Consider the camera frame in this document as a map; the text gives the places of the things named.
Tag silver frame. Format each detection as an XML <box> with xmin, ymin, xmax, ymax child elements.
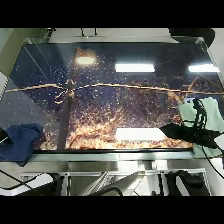
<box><xmin>0</xmin><ymin>35</ymin><xmax>224</xmax><ymax>197</ymax></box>

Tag black cable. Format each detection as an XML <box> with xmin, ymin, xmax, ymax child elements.
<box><xmin>199</xmin><ymin>145</ymin><xmax>224</xmax><ymax>180</ymax></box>

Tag blue shirt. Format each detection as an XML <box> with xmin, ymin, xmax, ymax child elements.
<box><xmin>0</xmin><ymin>123</ymin><xmax>47</xmax><ymax>168</ymax></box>

